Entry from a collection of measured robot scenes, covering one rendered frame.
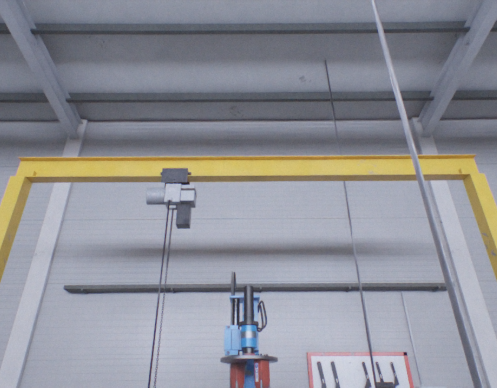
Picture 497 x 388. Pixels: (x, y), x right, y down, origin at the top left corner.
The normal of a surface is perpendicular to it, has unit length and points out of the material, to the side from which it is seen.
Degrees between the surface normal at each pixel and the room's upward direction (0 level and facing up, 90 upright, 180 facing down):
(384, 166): 90
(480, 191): 90
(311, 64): 173
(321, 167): 90
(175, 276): 90
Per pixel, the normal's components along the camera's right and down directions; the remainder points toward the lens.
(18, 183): 0.00, -0.48
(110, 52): 0.00, 0.82
